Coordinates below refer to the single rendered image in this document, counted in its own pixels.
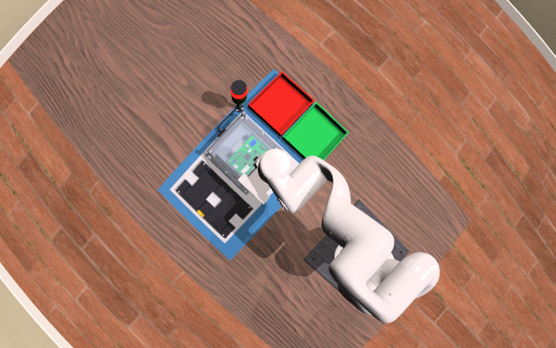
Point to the green square bin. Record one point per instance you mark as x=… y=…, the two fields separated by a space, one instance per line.
x=316 y=134

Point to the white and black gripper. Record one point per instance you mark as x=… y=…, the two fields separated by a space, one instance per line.
x=256 y=161

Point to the red bin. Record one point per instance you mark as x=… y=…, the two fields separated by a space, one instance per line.
x=281 y=103

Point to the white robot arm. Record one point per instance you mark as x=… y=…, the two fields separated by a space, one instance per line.
x=365 y=257

